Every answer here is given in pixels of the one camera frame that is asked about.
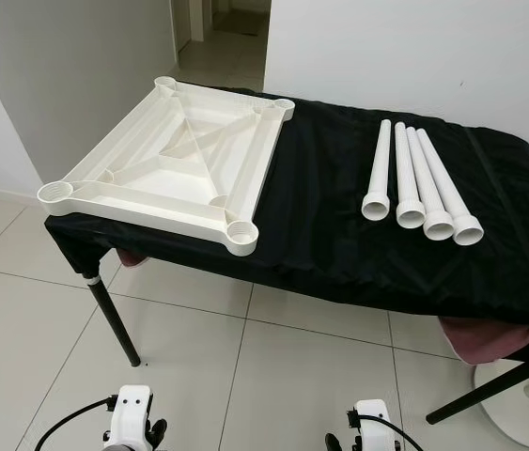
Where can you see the white plastic children table top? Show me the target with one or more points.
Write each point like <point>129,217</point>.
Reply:
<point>132,193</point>

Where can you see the black metal table leg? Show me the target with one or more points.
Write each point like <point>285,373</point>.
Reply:
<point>480,395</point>
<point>114,319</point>

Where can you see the white round floor base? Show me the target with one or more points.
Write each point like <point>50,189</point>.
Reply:
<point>518,423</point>

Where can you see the pink cloth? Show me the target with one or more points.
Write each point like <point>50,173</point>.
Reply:
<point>131,258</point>
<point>490,343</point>

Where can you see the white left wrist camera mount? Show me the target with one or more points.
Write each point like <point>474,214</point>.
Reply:
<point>131,413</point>

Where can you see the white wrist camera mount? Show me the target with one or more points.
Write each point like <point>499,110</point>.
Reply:
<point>131,413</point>
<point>372,427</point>

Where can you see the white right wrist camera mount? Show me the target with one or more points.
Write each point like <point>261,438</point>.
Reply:
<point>372,427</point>

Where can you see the white door frame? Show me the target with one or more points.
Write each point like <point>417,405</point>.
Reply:
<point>196,19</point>

